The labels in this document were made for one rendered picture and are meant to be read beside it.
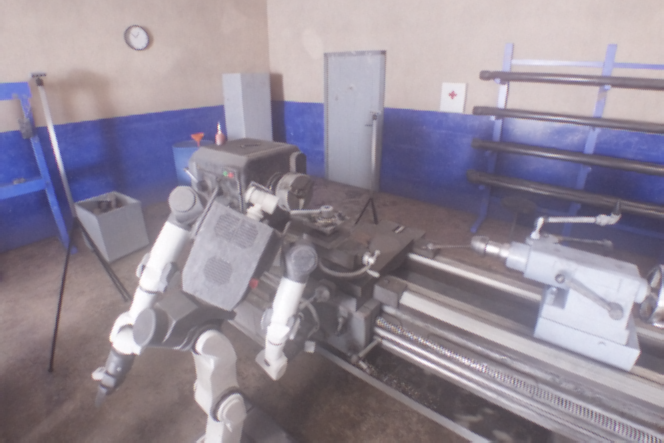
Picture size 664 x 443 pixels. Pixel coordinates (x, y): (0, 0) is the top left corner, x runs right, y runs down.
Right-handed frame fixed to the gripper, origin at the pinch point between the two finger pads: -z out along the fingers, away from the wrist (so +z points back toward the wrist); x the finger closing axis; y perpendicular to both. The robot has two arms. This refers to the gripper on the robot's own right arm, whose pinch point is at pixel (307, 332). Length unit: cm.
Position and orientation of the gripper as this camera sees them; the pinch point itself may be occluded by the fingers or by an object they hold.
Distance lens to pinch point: 158.1
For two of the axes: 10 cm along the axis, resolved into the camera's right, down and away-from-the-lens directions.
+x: 0.9, -9.1, -4.1
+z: -6.0, 2.8, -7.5
